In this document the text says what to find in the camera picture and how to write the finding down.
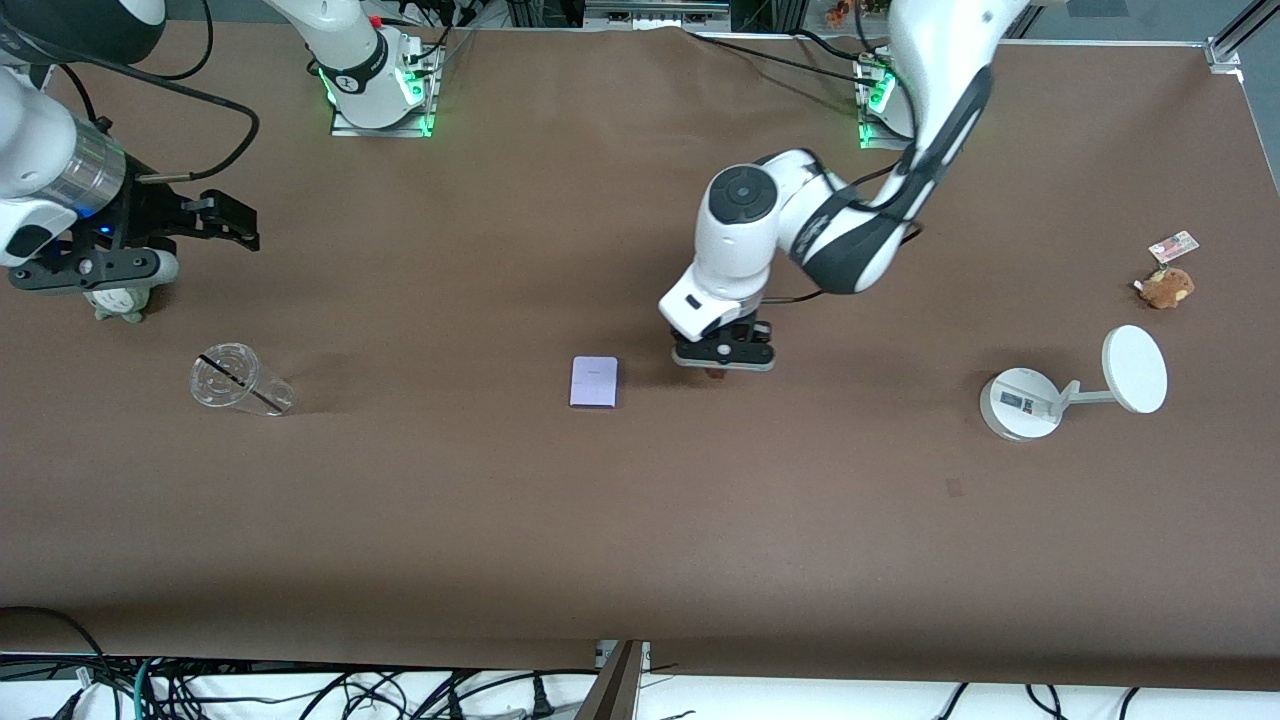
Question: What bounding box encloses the white round desk stand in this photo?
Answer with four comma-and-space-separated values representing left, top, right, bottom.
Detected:
978, 324, 1169, 443

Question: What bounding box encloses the brown plush keychain toy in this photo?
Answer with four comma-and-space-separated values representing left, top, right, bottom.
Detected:
1134, 266, 1197, 310

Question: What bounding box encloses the white metal bracket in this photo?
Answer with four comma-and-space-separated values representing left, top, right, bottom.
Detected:
595, 640, 653, 674

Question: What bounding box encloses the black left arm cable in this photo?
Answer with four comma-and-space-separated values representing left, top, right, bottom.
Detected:
760, 150, 926, 307

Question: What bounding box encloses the black table cable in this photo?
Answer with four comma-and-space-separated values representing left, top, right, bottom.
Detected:
684, 30, 881, 83

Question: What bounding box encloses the black drinking straw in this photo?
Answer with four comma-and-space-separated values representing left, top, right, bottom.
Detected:
198, 353, 285, 414

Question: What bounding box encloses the brown wooden beam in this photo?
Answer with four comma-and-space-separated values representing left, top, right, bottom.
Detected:
573, 640, 647, 720

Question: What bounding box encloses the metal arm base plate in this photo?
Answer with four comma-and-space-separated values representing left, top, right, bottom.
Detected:
329, 38, 439, 140
854, 52, 921, 153

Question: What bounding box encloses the brown table cover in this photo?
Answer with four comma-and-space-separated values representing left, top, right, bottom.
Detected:
0, 20, 1280, 691

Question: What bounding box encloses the aluminium frame profile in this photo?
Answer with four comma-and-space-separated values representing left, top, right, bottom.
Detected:
1204, 0, 1280, 71

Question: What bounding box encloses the grey totoro plush toy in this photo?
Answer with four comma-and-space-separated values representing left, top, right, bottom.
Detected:
85, 283, 153, 324

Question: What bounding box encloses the thick black looped cable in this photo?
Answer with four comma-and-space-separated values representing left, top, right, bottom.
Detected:
0, 604, 107, 720

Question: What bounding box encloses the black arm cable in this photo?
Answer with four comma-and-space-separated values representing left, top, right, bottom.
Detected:
0, 0, 263, 183
760, 150, 926, 307

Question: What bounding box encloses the grey metal device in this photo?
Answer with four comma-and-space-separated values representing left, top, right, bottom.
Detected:
584, 0, 732, 27

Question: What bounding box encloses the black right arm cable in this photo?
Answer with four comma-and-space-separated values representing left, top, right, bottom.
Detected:
0, 0, 263, 183

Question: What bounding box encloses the clear plastic cup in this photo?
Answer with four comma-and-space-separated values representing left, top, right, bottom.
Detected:
190, 343, 297, 417

